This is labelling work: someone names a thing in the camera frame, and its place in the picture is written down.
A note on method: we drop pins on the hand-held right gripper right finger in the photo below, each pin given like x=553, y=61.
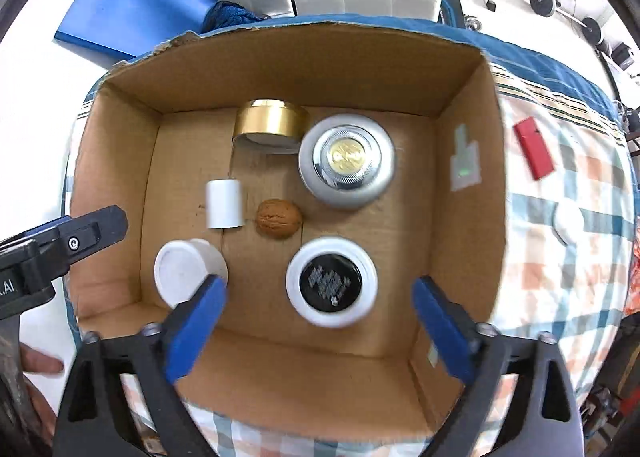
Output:
x=440, y=327

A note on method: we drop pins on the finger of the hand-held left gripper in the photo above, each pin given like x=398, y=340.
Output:
x=85, y=234

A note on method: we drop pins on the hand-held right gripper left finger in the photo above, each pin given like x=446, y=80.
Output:
x=195, y=327

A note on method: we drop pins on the white round jar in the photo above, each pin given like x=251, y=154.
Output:
x=177, y=274

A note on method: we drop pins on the cardboard box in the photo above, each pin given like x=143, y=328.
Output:
x=280, y=352

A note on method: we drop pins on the white jar with black lid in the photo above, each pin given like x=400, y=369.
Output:
x=330, y=282

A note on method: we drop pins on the small white cylinder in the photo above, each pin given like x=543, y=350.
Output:
x=225, y=203

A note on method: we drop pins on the brown walnut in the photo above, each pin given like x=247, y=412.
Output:
x=279, y=218

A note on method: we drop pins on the silver round tin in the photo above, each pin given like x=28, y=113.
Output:
x=347, y=159

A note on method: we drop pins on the gold round tin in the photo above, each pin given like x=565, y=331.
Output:
x=267, y=124

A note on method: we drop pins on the person's left hand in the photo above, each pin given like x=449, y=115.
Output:
x=42, y=362

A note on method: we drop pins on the checked tablecloth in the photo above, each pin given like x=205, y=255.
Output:
x=560, y=287

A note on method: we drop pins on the white earbud case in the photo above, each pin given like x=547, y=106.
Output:
x=569, y=222

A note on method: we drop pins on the orange floral cloth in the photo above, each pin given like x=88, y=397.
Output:
x=634, y=277

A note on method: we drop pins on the red rectangular case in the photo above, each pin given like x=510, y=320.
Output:
x=534, y=149

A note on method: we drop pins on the blue foam mat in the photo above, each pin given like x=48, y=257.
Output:
x=135, y=2

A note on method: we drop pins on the dark blue knitted cloth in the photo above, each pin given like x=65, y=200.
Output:
x=232, y=16

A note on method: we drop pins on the chrome dumbbell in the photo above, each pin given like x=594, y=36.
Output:
x=474, y=24

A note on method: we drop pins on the black floor heater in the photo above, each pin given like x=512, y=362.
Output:
x=623, y=56

